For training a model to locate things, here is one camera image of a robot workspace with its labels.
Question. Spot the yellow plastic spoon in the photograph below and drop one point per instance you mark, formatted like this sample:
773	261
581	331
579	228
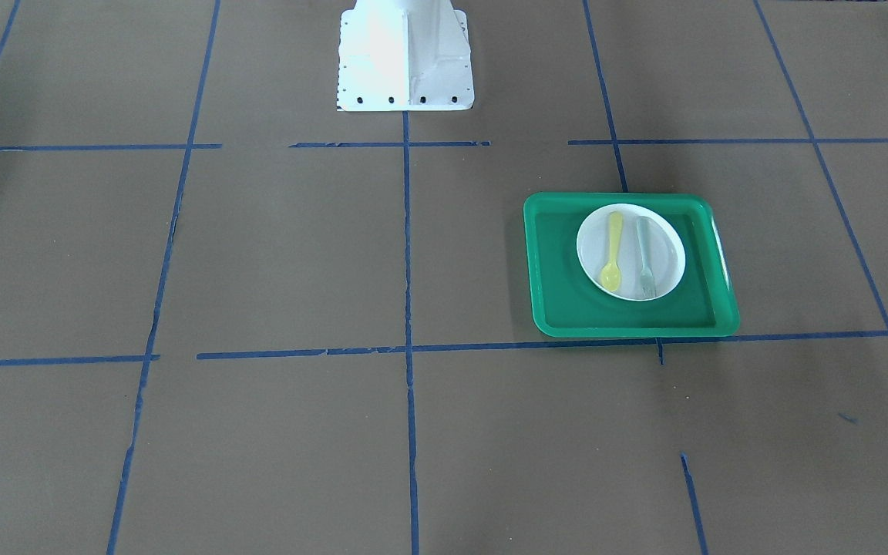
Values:
610	275

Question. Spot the green plastic tray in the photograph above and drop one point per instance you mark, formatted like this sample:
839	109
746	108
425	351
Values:
565	304

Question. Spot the white round plate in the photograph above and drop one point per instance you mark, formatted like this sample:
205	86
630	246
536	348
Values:
668	256

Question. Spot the grey plastic fork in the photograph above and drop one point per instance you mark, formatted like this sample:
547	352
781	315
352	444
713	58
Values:
646	276

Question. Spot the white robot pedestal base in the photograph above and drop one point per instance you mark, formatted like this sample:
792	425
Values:
404	55

